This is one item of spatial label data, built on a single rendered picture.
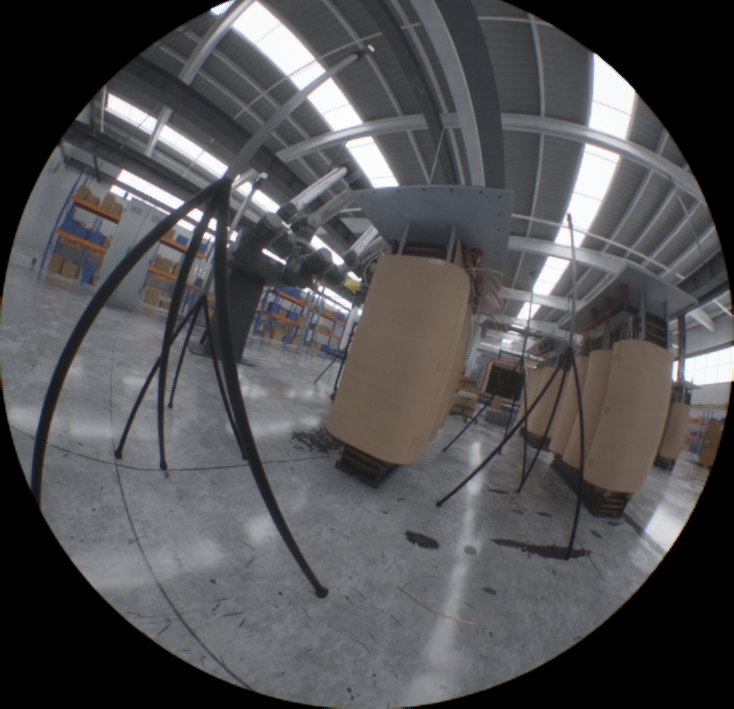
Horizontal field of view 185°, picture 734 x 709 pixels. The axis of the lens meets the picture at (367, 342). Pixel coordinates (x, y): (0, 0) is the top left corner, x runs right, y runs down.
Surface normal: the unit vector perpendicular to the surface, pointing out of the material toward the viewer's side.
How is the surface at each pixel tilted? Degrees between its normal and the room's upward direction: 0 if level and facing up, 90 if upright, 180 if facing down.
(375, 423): 90
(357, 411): 90
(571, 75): 174
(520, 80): 174
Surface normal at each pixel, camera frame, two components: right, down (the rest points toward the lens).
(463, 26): -0.29, 0.95
